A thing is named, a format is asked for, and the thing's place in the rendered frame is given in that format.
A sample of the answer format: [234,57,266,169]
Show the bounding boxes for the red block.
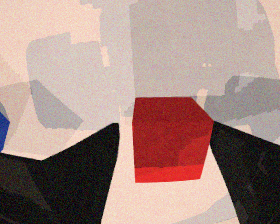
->
[131,97,214,183]

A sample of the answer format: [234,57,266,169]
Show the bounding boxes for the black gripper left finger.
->
[0,124,120,224]

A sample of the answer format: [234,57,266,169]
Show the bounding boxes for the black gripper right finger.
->
[209,121,280,224]

